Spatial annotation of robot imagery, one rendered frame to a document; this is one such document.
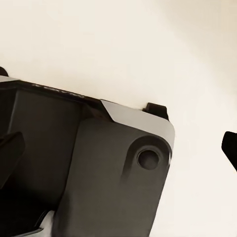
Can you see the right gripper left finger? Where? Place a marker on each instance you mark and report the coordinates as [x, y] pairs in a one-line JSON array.
[[12, 147]]

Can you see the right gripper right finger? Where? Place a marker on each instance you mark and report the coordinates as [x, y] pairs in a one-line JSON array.
[[229, 147]]

